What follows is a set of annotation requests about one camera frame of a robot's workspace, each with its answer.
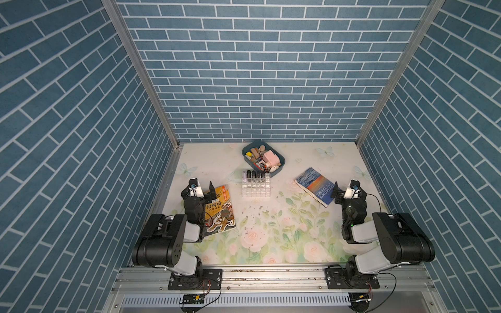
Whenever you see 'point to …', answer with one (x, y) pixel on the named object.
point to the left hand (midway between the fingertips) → (205, 182)
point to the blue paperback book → (317, 186)
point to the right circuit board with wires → (359, 301)
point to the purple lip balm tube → (244, 176)
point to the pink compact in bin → (272, 160)
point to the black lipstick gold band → (248, 175)
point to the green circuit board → (194, 299)
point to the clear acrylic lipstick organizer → (256, 187)
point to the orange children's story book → (219, 214)
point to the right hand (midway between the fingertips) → (349, 185)
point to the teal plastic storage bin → (252, 154)
